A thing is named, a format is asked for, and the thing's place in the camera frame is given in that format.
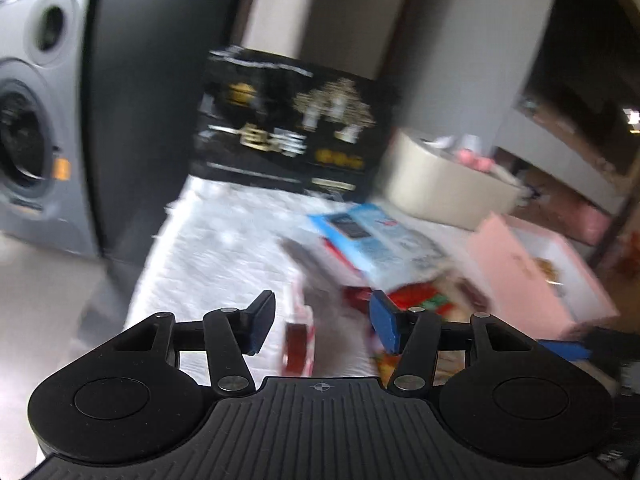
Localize black television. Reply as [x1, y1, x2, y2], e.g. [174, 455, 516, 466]
[520, 0, 640, 133]

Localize brown snack packet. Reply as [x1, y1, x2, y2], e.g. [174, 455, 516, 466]
[531, 256, 566, 288]

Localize pink bag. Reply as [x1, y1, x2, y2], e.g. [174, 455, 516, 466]
[567, 199, 613, 243]

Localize grey tumble dryer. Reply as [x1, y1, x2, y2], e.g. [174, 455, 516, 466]
[0, 0, 98, 68]

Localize dark tall cabinet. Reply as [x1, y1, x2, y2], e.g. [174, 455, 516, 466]
[82, 0, 281, 263]

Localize beige round basket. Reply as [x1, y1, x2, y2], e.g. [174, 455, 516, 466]
[386, 129, 527, 230]

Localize pink box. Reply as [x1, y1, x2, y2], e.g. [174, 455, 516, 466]
[467, 211, 621, 341]

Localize white tissue paper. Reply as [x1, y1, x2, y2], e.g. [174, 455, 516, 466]
[422, 134, 478, 155]

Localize clear packet with red contents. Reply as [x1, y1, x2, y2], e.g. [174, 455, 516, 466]
[281, 280, 317, 377]

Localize black gold-print gift box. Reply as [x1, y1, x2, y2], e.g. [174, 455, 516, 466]
[189, 46, 396, 197]

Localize grey washing machine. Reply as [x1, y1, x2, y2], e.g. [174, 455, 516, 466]
[0, 57, 103, 261]

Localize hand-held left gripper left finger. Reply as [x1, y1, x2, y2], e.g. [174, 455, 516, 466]
[114, 290, 277, 396]

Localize grey snack packet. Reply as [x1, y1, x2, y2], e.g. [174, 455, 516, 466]
[279, 236, 353, 313]

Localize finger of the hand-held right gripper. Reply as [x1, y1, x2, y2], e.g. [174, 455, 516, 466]
[537, 327, 623, 363]

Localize blue snack packet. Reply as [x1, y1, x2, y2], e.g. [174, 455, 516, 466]
[306, 202, 451, 288]

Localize grey television cabinet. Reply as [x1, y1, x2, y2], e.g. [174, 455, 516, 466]
[492, 95, 640, 246]

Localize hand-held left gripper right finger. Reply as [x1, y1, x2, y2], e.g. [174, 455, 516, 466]
[369, 290, 538, 397]

